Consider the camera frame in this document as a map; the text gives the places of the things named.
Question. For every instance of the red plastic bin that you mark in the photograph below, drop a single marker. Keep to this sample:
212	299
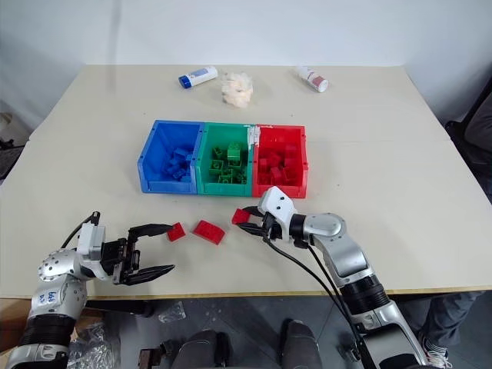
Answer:
276	190

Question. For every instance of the person's grey trouser leg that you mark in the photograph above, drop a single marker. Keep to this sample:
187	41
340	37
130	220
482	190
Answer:
442	311

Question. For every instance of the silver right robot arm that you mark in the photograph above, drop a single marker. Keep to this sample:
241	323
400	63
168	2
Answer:
346	253

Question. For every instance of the crumpled pale plastic wad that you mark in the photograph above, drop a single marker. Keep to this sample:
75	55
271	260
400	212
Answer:
237	90

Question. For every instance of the wide red building block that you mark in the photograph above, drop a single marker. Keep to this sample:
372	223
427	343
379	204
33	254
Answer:
209	231

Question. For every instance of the white bottle with blue cap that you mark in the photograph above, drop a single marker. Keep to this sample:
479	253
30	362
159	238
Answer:
200	75

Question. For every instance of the dark rounded shape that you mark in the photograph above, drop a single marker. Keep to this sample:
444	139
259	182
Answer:
300	346

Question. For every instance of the light green building block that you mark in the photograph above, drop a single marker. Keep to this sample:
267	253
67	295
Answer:
233	151

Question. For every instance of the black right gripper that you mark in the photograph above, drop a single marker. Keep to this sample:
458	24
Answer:
272	228

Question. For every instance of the small red building block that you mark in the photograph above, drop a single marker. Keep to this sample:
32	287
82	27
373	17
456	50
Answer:
239	217
176	232

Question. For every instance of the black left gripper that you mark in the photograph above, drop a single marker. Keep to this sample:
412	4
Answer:
120	256

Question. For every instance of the blue plastic bin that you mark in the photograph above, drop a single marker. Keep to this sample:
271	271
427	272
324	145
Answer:
169	184

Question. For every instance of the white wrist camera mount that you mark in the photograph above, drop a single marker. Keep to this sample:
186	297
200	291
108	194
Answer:
278	207
92	240

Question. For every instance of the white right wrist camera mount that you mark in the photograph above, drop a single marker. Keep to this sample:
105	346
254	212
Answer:
278	207

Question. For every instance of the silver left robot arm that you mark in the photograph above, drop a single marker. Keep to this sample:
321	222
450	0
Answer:
57	266

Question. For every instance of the white bottle with red label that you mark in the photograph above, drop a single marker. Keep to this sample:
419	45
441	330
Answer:
312	78

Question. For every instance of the blue building block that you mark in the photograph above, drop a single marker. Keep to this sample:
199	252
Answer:
172	170
183	176
182	154

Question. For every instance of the brown small box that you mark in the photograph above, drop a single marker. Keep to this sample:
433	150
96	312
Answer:
150	359

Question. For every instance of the large clear plastic bag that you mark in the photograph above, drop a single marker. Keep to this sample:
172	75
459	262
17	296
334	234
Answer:
94	348

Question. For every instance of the green plastic bin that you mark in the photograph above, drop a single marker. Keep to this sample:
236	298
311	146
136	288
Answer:
225	188

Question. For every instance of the dark chair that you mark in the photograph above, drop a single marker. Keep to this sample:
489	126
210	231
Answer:
474	134

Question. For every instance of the white sneaker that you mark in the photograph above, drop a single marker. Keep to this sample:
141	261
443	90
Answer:
436	351

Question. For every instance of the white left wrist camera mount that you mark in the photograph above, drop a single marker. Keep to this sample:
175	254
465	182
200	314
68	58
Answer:
92	240

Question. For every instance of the white tape strip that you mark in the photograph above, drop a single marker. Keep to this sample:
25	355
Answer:
252	136

